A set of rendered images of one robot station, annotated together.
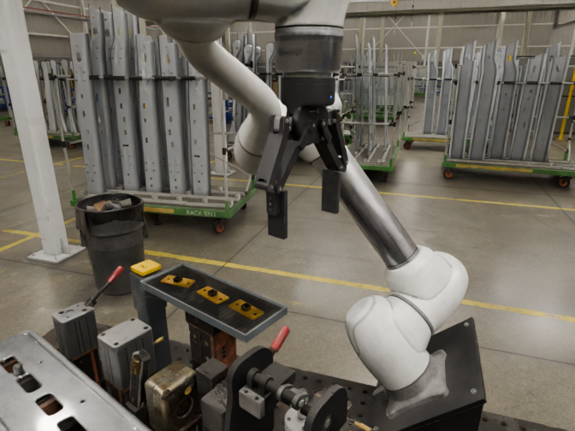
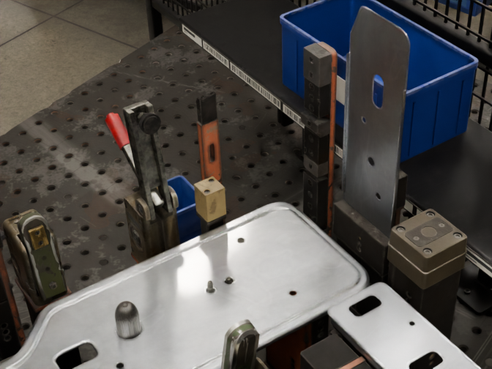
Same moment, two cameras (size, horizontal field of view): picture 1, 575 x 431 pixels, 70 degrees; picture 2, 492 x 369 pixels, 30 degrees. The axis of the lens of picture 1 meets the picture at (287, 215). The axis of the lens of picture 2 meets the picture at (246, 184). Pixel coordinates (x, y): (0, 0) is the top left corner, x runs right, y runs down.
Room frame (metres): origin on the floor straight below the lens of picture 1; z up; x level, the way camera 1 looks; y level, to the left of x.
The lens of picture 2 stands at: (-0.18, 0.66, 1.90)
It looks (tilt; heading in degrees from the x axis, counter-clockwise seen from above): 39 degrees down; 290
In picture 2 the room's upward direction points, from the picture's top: 3 degrees counter-clockwise
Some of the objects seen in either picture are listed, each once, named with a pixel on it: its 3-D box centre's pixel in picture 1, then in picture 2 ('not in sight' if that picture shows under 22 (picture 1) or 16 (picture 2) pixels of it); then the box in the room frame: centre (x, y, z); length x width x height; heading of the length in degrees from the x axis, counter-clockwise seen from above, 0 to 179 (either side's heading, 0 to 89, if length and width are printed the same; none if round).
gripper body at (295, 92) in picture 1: (307, 110); not in sight; (0.59, -0.03, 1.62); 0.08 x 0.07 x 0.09; 142
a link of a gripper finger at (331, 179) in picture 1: (330, 191); not in sight; (0.65, -0.07, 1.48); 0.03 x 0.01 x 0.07; 52
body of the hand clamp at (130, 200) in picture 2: not in sight; (160, 284); (0.31, -0.26, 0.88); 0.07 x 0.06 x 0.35; 142
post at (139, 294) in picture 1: (155, 339); not in sight; (1.03, 0.39, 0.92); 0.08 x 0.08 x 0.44; 52
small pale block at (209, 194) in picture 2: not in sight; (216, 274); (0.23, -0.29, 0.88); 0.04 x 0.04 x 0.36; 52
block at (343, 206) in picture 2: not in sight; (362, 291); (0.00, -0.36, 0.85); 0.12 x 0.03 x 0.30; 142
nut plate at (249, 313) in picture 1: (246, 307); not in sight; (0.81, 0.09, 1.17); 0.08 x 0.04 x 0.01; 47
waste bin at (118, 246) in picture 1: (115, 244); not in sight; (3.01, 1.36, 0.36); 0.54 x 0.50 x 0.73; 161
